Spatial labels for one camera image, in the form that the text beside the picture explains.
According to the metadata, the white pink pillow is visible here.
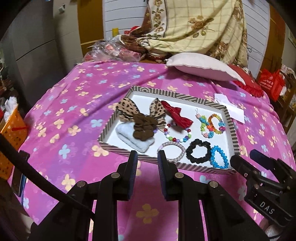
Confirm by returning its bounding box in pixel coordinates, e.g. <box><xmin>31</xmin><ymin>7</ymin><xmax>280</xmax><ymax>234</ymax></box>
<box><xmin>166</xmin><ymin>52</ymin><xmax>245</xmax><ymax>85</ymax></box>

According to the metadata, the red fringed cloth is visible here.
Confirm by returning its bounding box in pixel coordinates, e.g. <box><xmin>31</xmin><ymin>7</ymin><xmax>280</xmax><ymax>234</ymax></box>
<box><xmin>229</xmin><ymin>64</ymin><xmax>264</xmax><ymax>98</ymax></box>

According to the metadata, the striped cardboard tray box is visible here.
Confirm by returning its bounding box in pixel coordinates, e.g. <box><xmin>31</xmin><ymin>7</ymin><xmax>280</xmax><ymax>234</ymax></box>
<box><xmin>98</xmin><ymin>86</ymin><xmax>241</xmax><ymax>175</ymax></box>

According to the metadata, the colourful flower bead bracelet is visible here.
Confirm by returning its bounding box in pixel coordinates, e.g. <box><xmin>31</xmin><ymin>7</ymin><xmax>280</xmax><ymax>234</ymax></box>
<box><xmin>195</xmin><ymin>109</ymin><xmax>226</xmax><ymax>139</ymax></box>

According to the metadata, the black scrunchie hair tie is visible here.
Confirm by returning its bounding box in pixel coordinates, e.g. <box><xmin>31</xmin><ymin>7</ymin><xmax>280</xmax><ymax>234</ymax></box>
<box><xmin>186</xmin><ymin>138</ymin><xmax>212</xmax><ymax>165</ymax></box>

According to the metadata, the black cable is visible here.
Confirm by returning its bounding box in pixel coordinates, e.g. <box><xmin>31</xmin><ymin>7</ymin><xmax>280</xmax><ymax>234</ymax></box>
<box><xmin>0</xmin><ymin>134</ymin><xmax>95</xmax><ymax>223</ymax></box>

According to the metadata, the red shopping bag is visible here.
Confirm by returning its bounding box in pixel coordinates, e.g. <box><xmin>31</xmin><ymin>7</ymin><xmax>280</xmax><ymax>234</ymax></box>
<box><xmin>258</xmin><ymin>69</ymin><xmax>285</xmax><ymax>102</ymax></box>

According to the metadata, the white fluffy hair accessory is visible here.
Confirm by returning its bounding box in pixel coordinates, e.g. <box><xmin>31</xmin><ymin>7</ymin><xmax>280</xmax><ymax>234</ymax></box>
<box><xmin>115</xmin><ymin>122</ymin><xmax>154</xmax><ymax>153</ymax></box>

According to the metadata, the clear plastic bag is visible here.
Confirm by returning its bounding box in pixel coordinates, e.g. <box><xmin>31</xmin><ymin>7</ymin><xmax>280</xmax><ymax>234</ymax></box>
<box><xmin>83</xmin><ymin>38</ymin><xmax>142</xmax><ymax>62</ymax></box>

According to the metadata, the blue bead bracelet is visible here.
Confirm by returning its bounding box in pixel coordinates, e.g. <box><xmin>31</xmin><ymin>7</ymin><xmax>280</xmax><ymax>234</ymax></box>
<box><xmin>209</xmin><ymin>145</ymin><xmax>230</xmax><ymax>169</ymax></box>

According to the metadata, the grey cabinet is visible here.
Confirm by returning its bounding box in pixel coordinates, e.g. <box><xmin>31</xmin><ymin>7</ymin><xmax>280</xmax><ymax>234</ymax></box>
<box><xmin>1</xmin><ymin>1</ymin><xmax>64</xmax><ymax>106</ymax></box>

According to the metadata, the multicolour round bead bracelet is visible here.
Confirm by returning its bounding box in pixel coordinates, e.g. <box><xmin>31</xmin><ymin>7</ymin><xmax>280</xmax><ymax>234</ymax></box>
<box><xmin>164</xmin><ymin>122</ymin><xmax>192</xmax><ymax>143</ymax></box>

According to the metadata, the white paper sheet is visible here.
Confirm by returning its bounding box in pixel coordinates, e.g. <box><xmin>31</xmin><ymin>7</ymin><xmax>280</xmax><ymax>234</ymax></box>
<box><xmin>214</xmin><ymin>93</ymin><xmax>245</xmax><ymax>123</ymax></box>

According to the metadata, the orange plastic basket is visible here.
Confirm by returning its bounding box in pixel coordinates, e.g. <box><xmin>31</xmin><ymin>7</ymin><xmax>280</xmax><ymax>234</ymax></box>
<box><xmin>0</xmin><ymin>108</ymin><xmax>29</xmax><ymax>180</ymax></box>

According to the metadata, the red ribbon bow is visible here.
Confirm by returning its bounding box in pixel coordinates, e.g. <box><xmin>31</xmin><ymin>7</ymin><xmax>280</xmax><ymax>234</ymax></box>
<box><xmin>161</xmin><ymin>100</ymin><xmax>193</xmax><ymax>129</ymax></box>

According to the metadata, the leopard print bow scrunchie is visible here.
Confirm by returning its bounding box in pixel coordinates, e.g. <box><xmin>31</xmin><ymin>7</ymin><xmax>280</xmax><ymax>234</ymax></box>
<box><xmin>116</xmin><ymin>97</ymin><xmax>167</xmax><ymax>141</ymax></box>

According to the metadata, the beige floral quilt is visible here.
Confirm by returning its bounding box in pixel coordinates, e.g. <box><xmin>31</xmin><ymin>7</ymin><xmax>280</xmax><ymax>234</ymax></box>
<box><xmin>120</xmin><ymin>1</ymin><xmax>248</xmax><ymax>67</ymax></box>

